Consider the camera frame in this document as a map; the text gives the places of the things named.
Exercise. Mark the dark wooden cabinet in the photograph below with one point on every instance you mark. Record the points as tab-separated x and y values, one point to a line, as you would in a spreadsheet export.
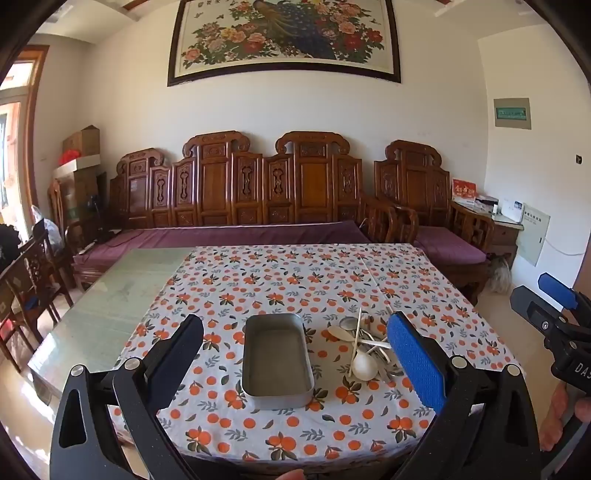
78	203

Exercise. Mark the carved wooden armchair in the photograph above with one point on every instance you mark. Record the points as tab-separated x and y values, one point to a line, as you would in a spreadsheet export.
415	184

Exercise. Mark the framed peacock flower painting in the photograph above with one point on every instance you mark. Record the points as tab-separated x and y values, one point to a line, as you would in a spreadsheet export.
277	37

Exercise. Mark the white carton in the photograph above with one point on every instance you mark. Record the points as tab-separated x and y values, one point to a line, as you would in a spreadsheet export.
510	210

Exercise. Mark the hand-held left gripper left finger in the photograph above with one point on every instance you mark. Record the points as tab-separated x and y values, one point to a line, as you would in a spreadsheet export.
182	355

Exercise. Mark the straw hand broom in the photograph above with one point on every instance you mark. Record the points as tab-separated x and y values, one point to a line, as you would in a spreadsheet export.
499	277

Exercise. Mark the white plastic bag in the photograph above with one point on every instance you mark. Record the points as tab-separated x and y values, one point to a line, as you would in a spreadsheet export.
48	230

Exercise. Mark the person's left hand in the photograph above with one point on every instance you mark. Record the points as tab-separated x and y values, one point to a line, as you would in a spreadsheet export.
288	475

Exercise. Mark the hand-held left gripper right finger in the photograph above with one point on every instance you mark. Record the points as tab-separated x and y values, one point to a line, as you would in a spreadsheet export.
415	364

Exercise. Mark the rectangular metal tray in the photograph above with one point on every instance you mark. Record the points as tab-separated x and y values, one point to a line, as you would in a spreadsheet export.
277	369

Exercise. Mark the grey wall electrical box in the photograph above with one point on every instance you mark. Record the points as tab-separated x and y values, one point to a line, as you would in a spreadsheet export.
511	113

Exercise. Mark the purple armchair cushion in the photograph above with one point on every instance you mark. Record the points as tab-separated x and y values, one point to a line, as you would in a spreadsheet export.
452	244

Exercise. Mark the white flat box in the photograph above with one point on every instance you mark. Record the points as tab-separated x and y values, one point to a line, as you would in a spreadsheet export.
78	166

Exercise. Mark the small white plastic spoon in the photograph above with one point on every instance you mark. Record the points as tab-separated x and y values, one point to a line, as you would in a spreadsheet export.
335	332

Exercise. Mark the metal fork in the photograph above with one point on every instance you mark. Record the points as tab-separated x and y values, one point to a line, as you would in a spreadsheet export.
385	362

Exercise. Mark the wooden dining chair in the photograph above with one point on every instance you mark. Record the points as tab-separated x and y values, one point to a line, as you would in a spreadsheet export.
32	295

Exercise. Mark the carved wooden sofa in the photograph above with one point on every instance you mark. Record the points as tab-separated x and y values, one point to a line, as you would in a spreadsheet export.
217	184

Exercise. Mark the person's right hand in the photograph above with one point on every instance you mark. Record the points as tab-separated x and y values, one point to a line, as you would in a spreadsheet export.
554	415

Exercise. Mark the long purple sofa cushion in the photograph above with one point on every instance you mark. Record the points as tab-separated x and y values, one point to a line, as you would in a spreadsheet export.
207	233

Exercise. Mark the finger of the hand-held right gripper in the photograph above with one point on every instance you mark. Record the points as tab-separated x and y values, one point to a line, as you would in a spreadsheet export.
531	307
556	287

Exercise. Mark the red gift box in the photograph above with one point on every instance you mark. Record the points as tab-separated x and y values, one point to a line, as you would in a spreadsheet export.
464	190

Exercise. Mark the wooden door frame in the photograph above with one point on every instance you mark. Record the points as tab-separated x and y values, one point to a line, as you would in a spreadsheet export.
38	115

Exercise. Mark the brown cardboard box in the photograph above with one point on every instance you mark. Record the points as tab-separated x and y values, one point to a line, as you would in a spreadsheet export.
83	141

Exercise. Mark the large grey wall panel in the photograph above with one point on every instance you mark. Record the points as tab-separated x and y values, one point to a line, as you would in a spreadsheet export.
533	235

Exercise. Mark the wooden side table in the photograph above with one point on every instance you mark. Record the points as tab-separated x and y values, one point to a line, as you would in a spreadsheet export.
505	233

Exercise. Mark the metal spoon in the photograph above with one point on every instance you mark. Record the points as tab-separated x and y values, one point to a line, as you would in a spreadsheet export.
347	325

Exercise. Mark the orange print tablecloth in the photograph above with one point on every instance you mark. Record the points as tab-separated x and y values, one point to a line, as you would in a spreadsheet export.
277	277

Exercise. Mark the black bag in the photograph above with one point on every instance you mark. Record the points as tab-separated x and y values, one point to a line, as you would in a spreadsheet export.
8	247

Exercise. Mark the red cloth item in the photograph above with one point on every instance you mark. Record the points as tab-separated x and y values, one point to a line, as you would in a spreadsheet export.
68	156

